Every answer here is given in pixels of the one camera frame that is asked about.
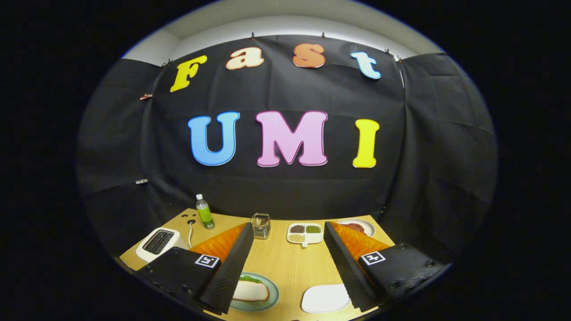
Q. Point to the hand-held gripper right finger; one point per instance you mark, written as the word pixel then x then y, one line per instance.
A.
pixel 345 267

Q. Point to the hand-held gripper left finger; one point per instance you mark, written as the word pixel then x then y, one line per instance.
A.
pixel 229 274

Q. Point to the green lettuce leaf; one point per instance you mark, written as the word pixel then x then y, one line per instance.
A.
pixel 252 279

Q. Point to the toasted bread slice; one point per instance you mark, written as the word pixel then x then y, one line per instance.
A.
pixel 250 290

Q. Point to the white flat plate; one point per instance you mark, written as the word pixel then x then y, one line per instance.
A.
pixel 323 298

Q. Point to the brown meat piece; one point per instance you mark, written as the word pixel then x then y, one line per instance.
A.
pixel 354 226

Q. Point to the round white meat plate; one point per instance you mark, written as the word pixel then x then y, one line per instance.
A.
pixel 368 229

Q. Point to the light green round plate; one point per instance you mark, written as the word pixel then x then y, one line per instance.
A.
pixel 272 292

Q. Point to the white divided bean dish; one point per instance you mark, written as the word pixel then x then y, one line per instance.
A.
pixel 304 240

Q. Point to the green label water bottle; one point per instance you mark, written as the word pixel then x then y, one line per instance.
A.
pixel 205 216

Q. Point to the white toaster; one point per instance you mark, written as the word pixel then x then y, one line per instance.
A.
pixel 149 254

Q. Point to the black backdrop cloth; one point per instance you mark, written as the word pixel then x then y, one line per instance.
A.
pixel 276 191

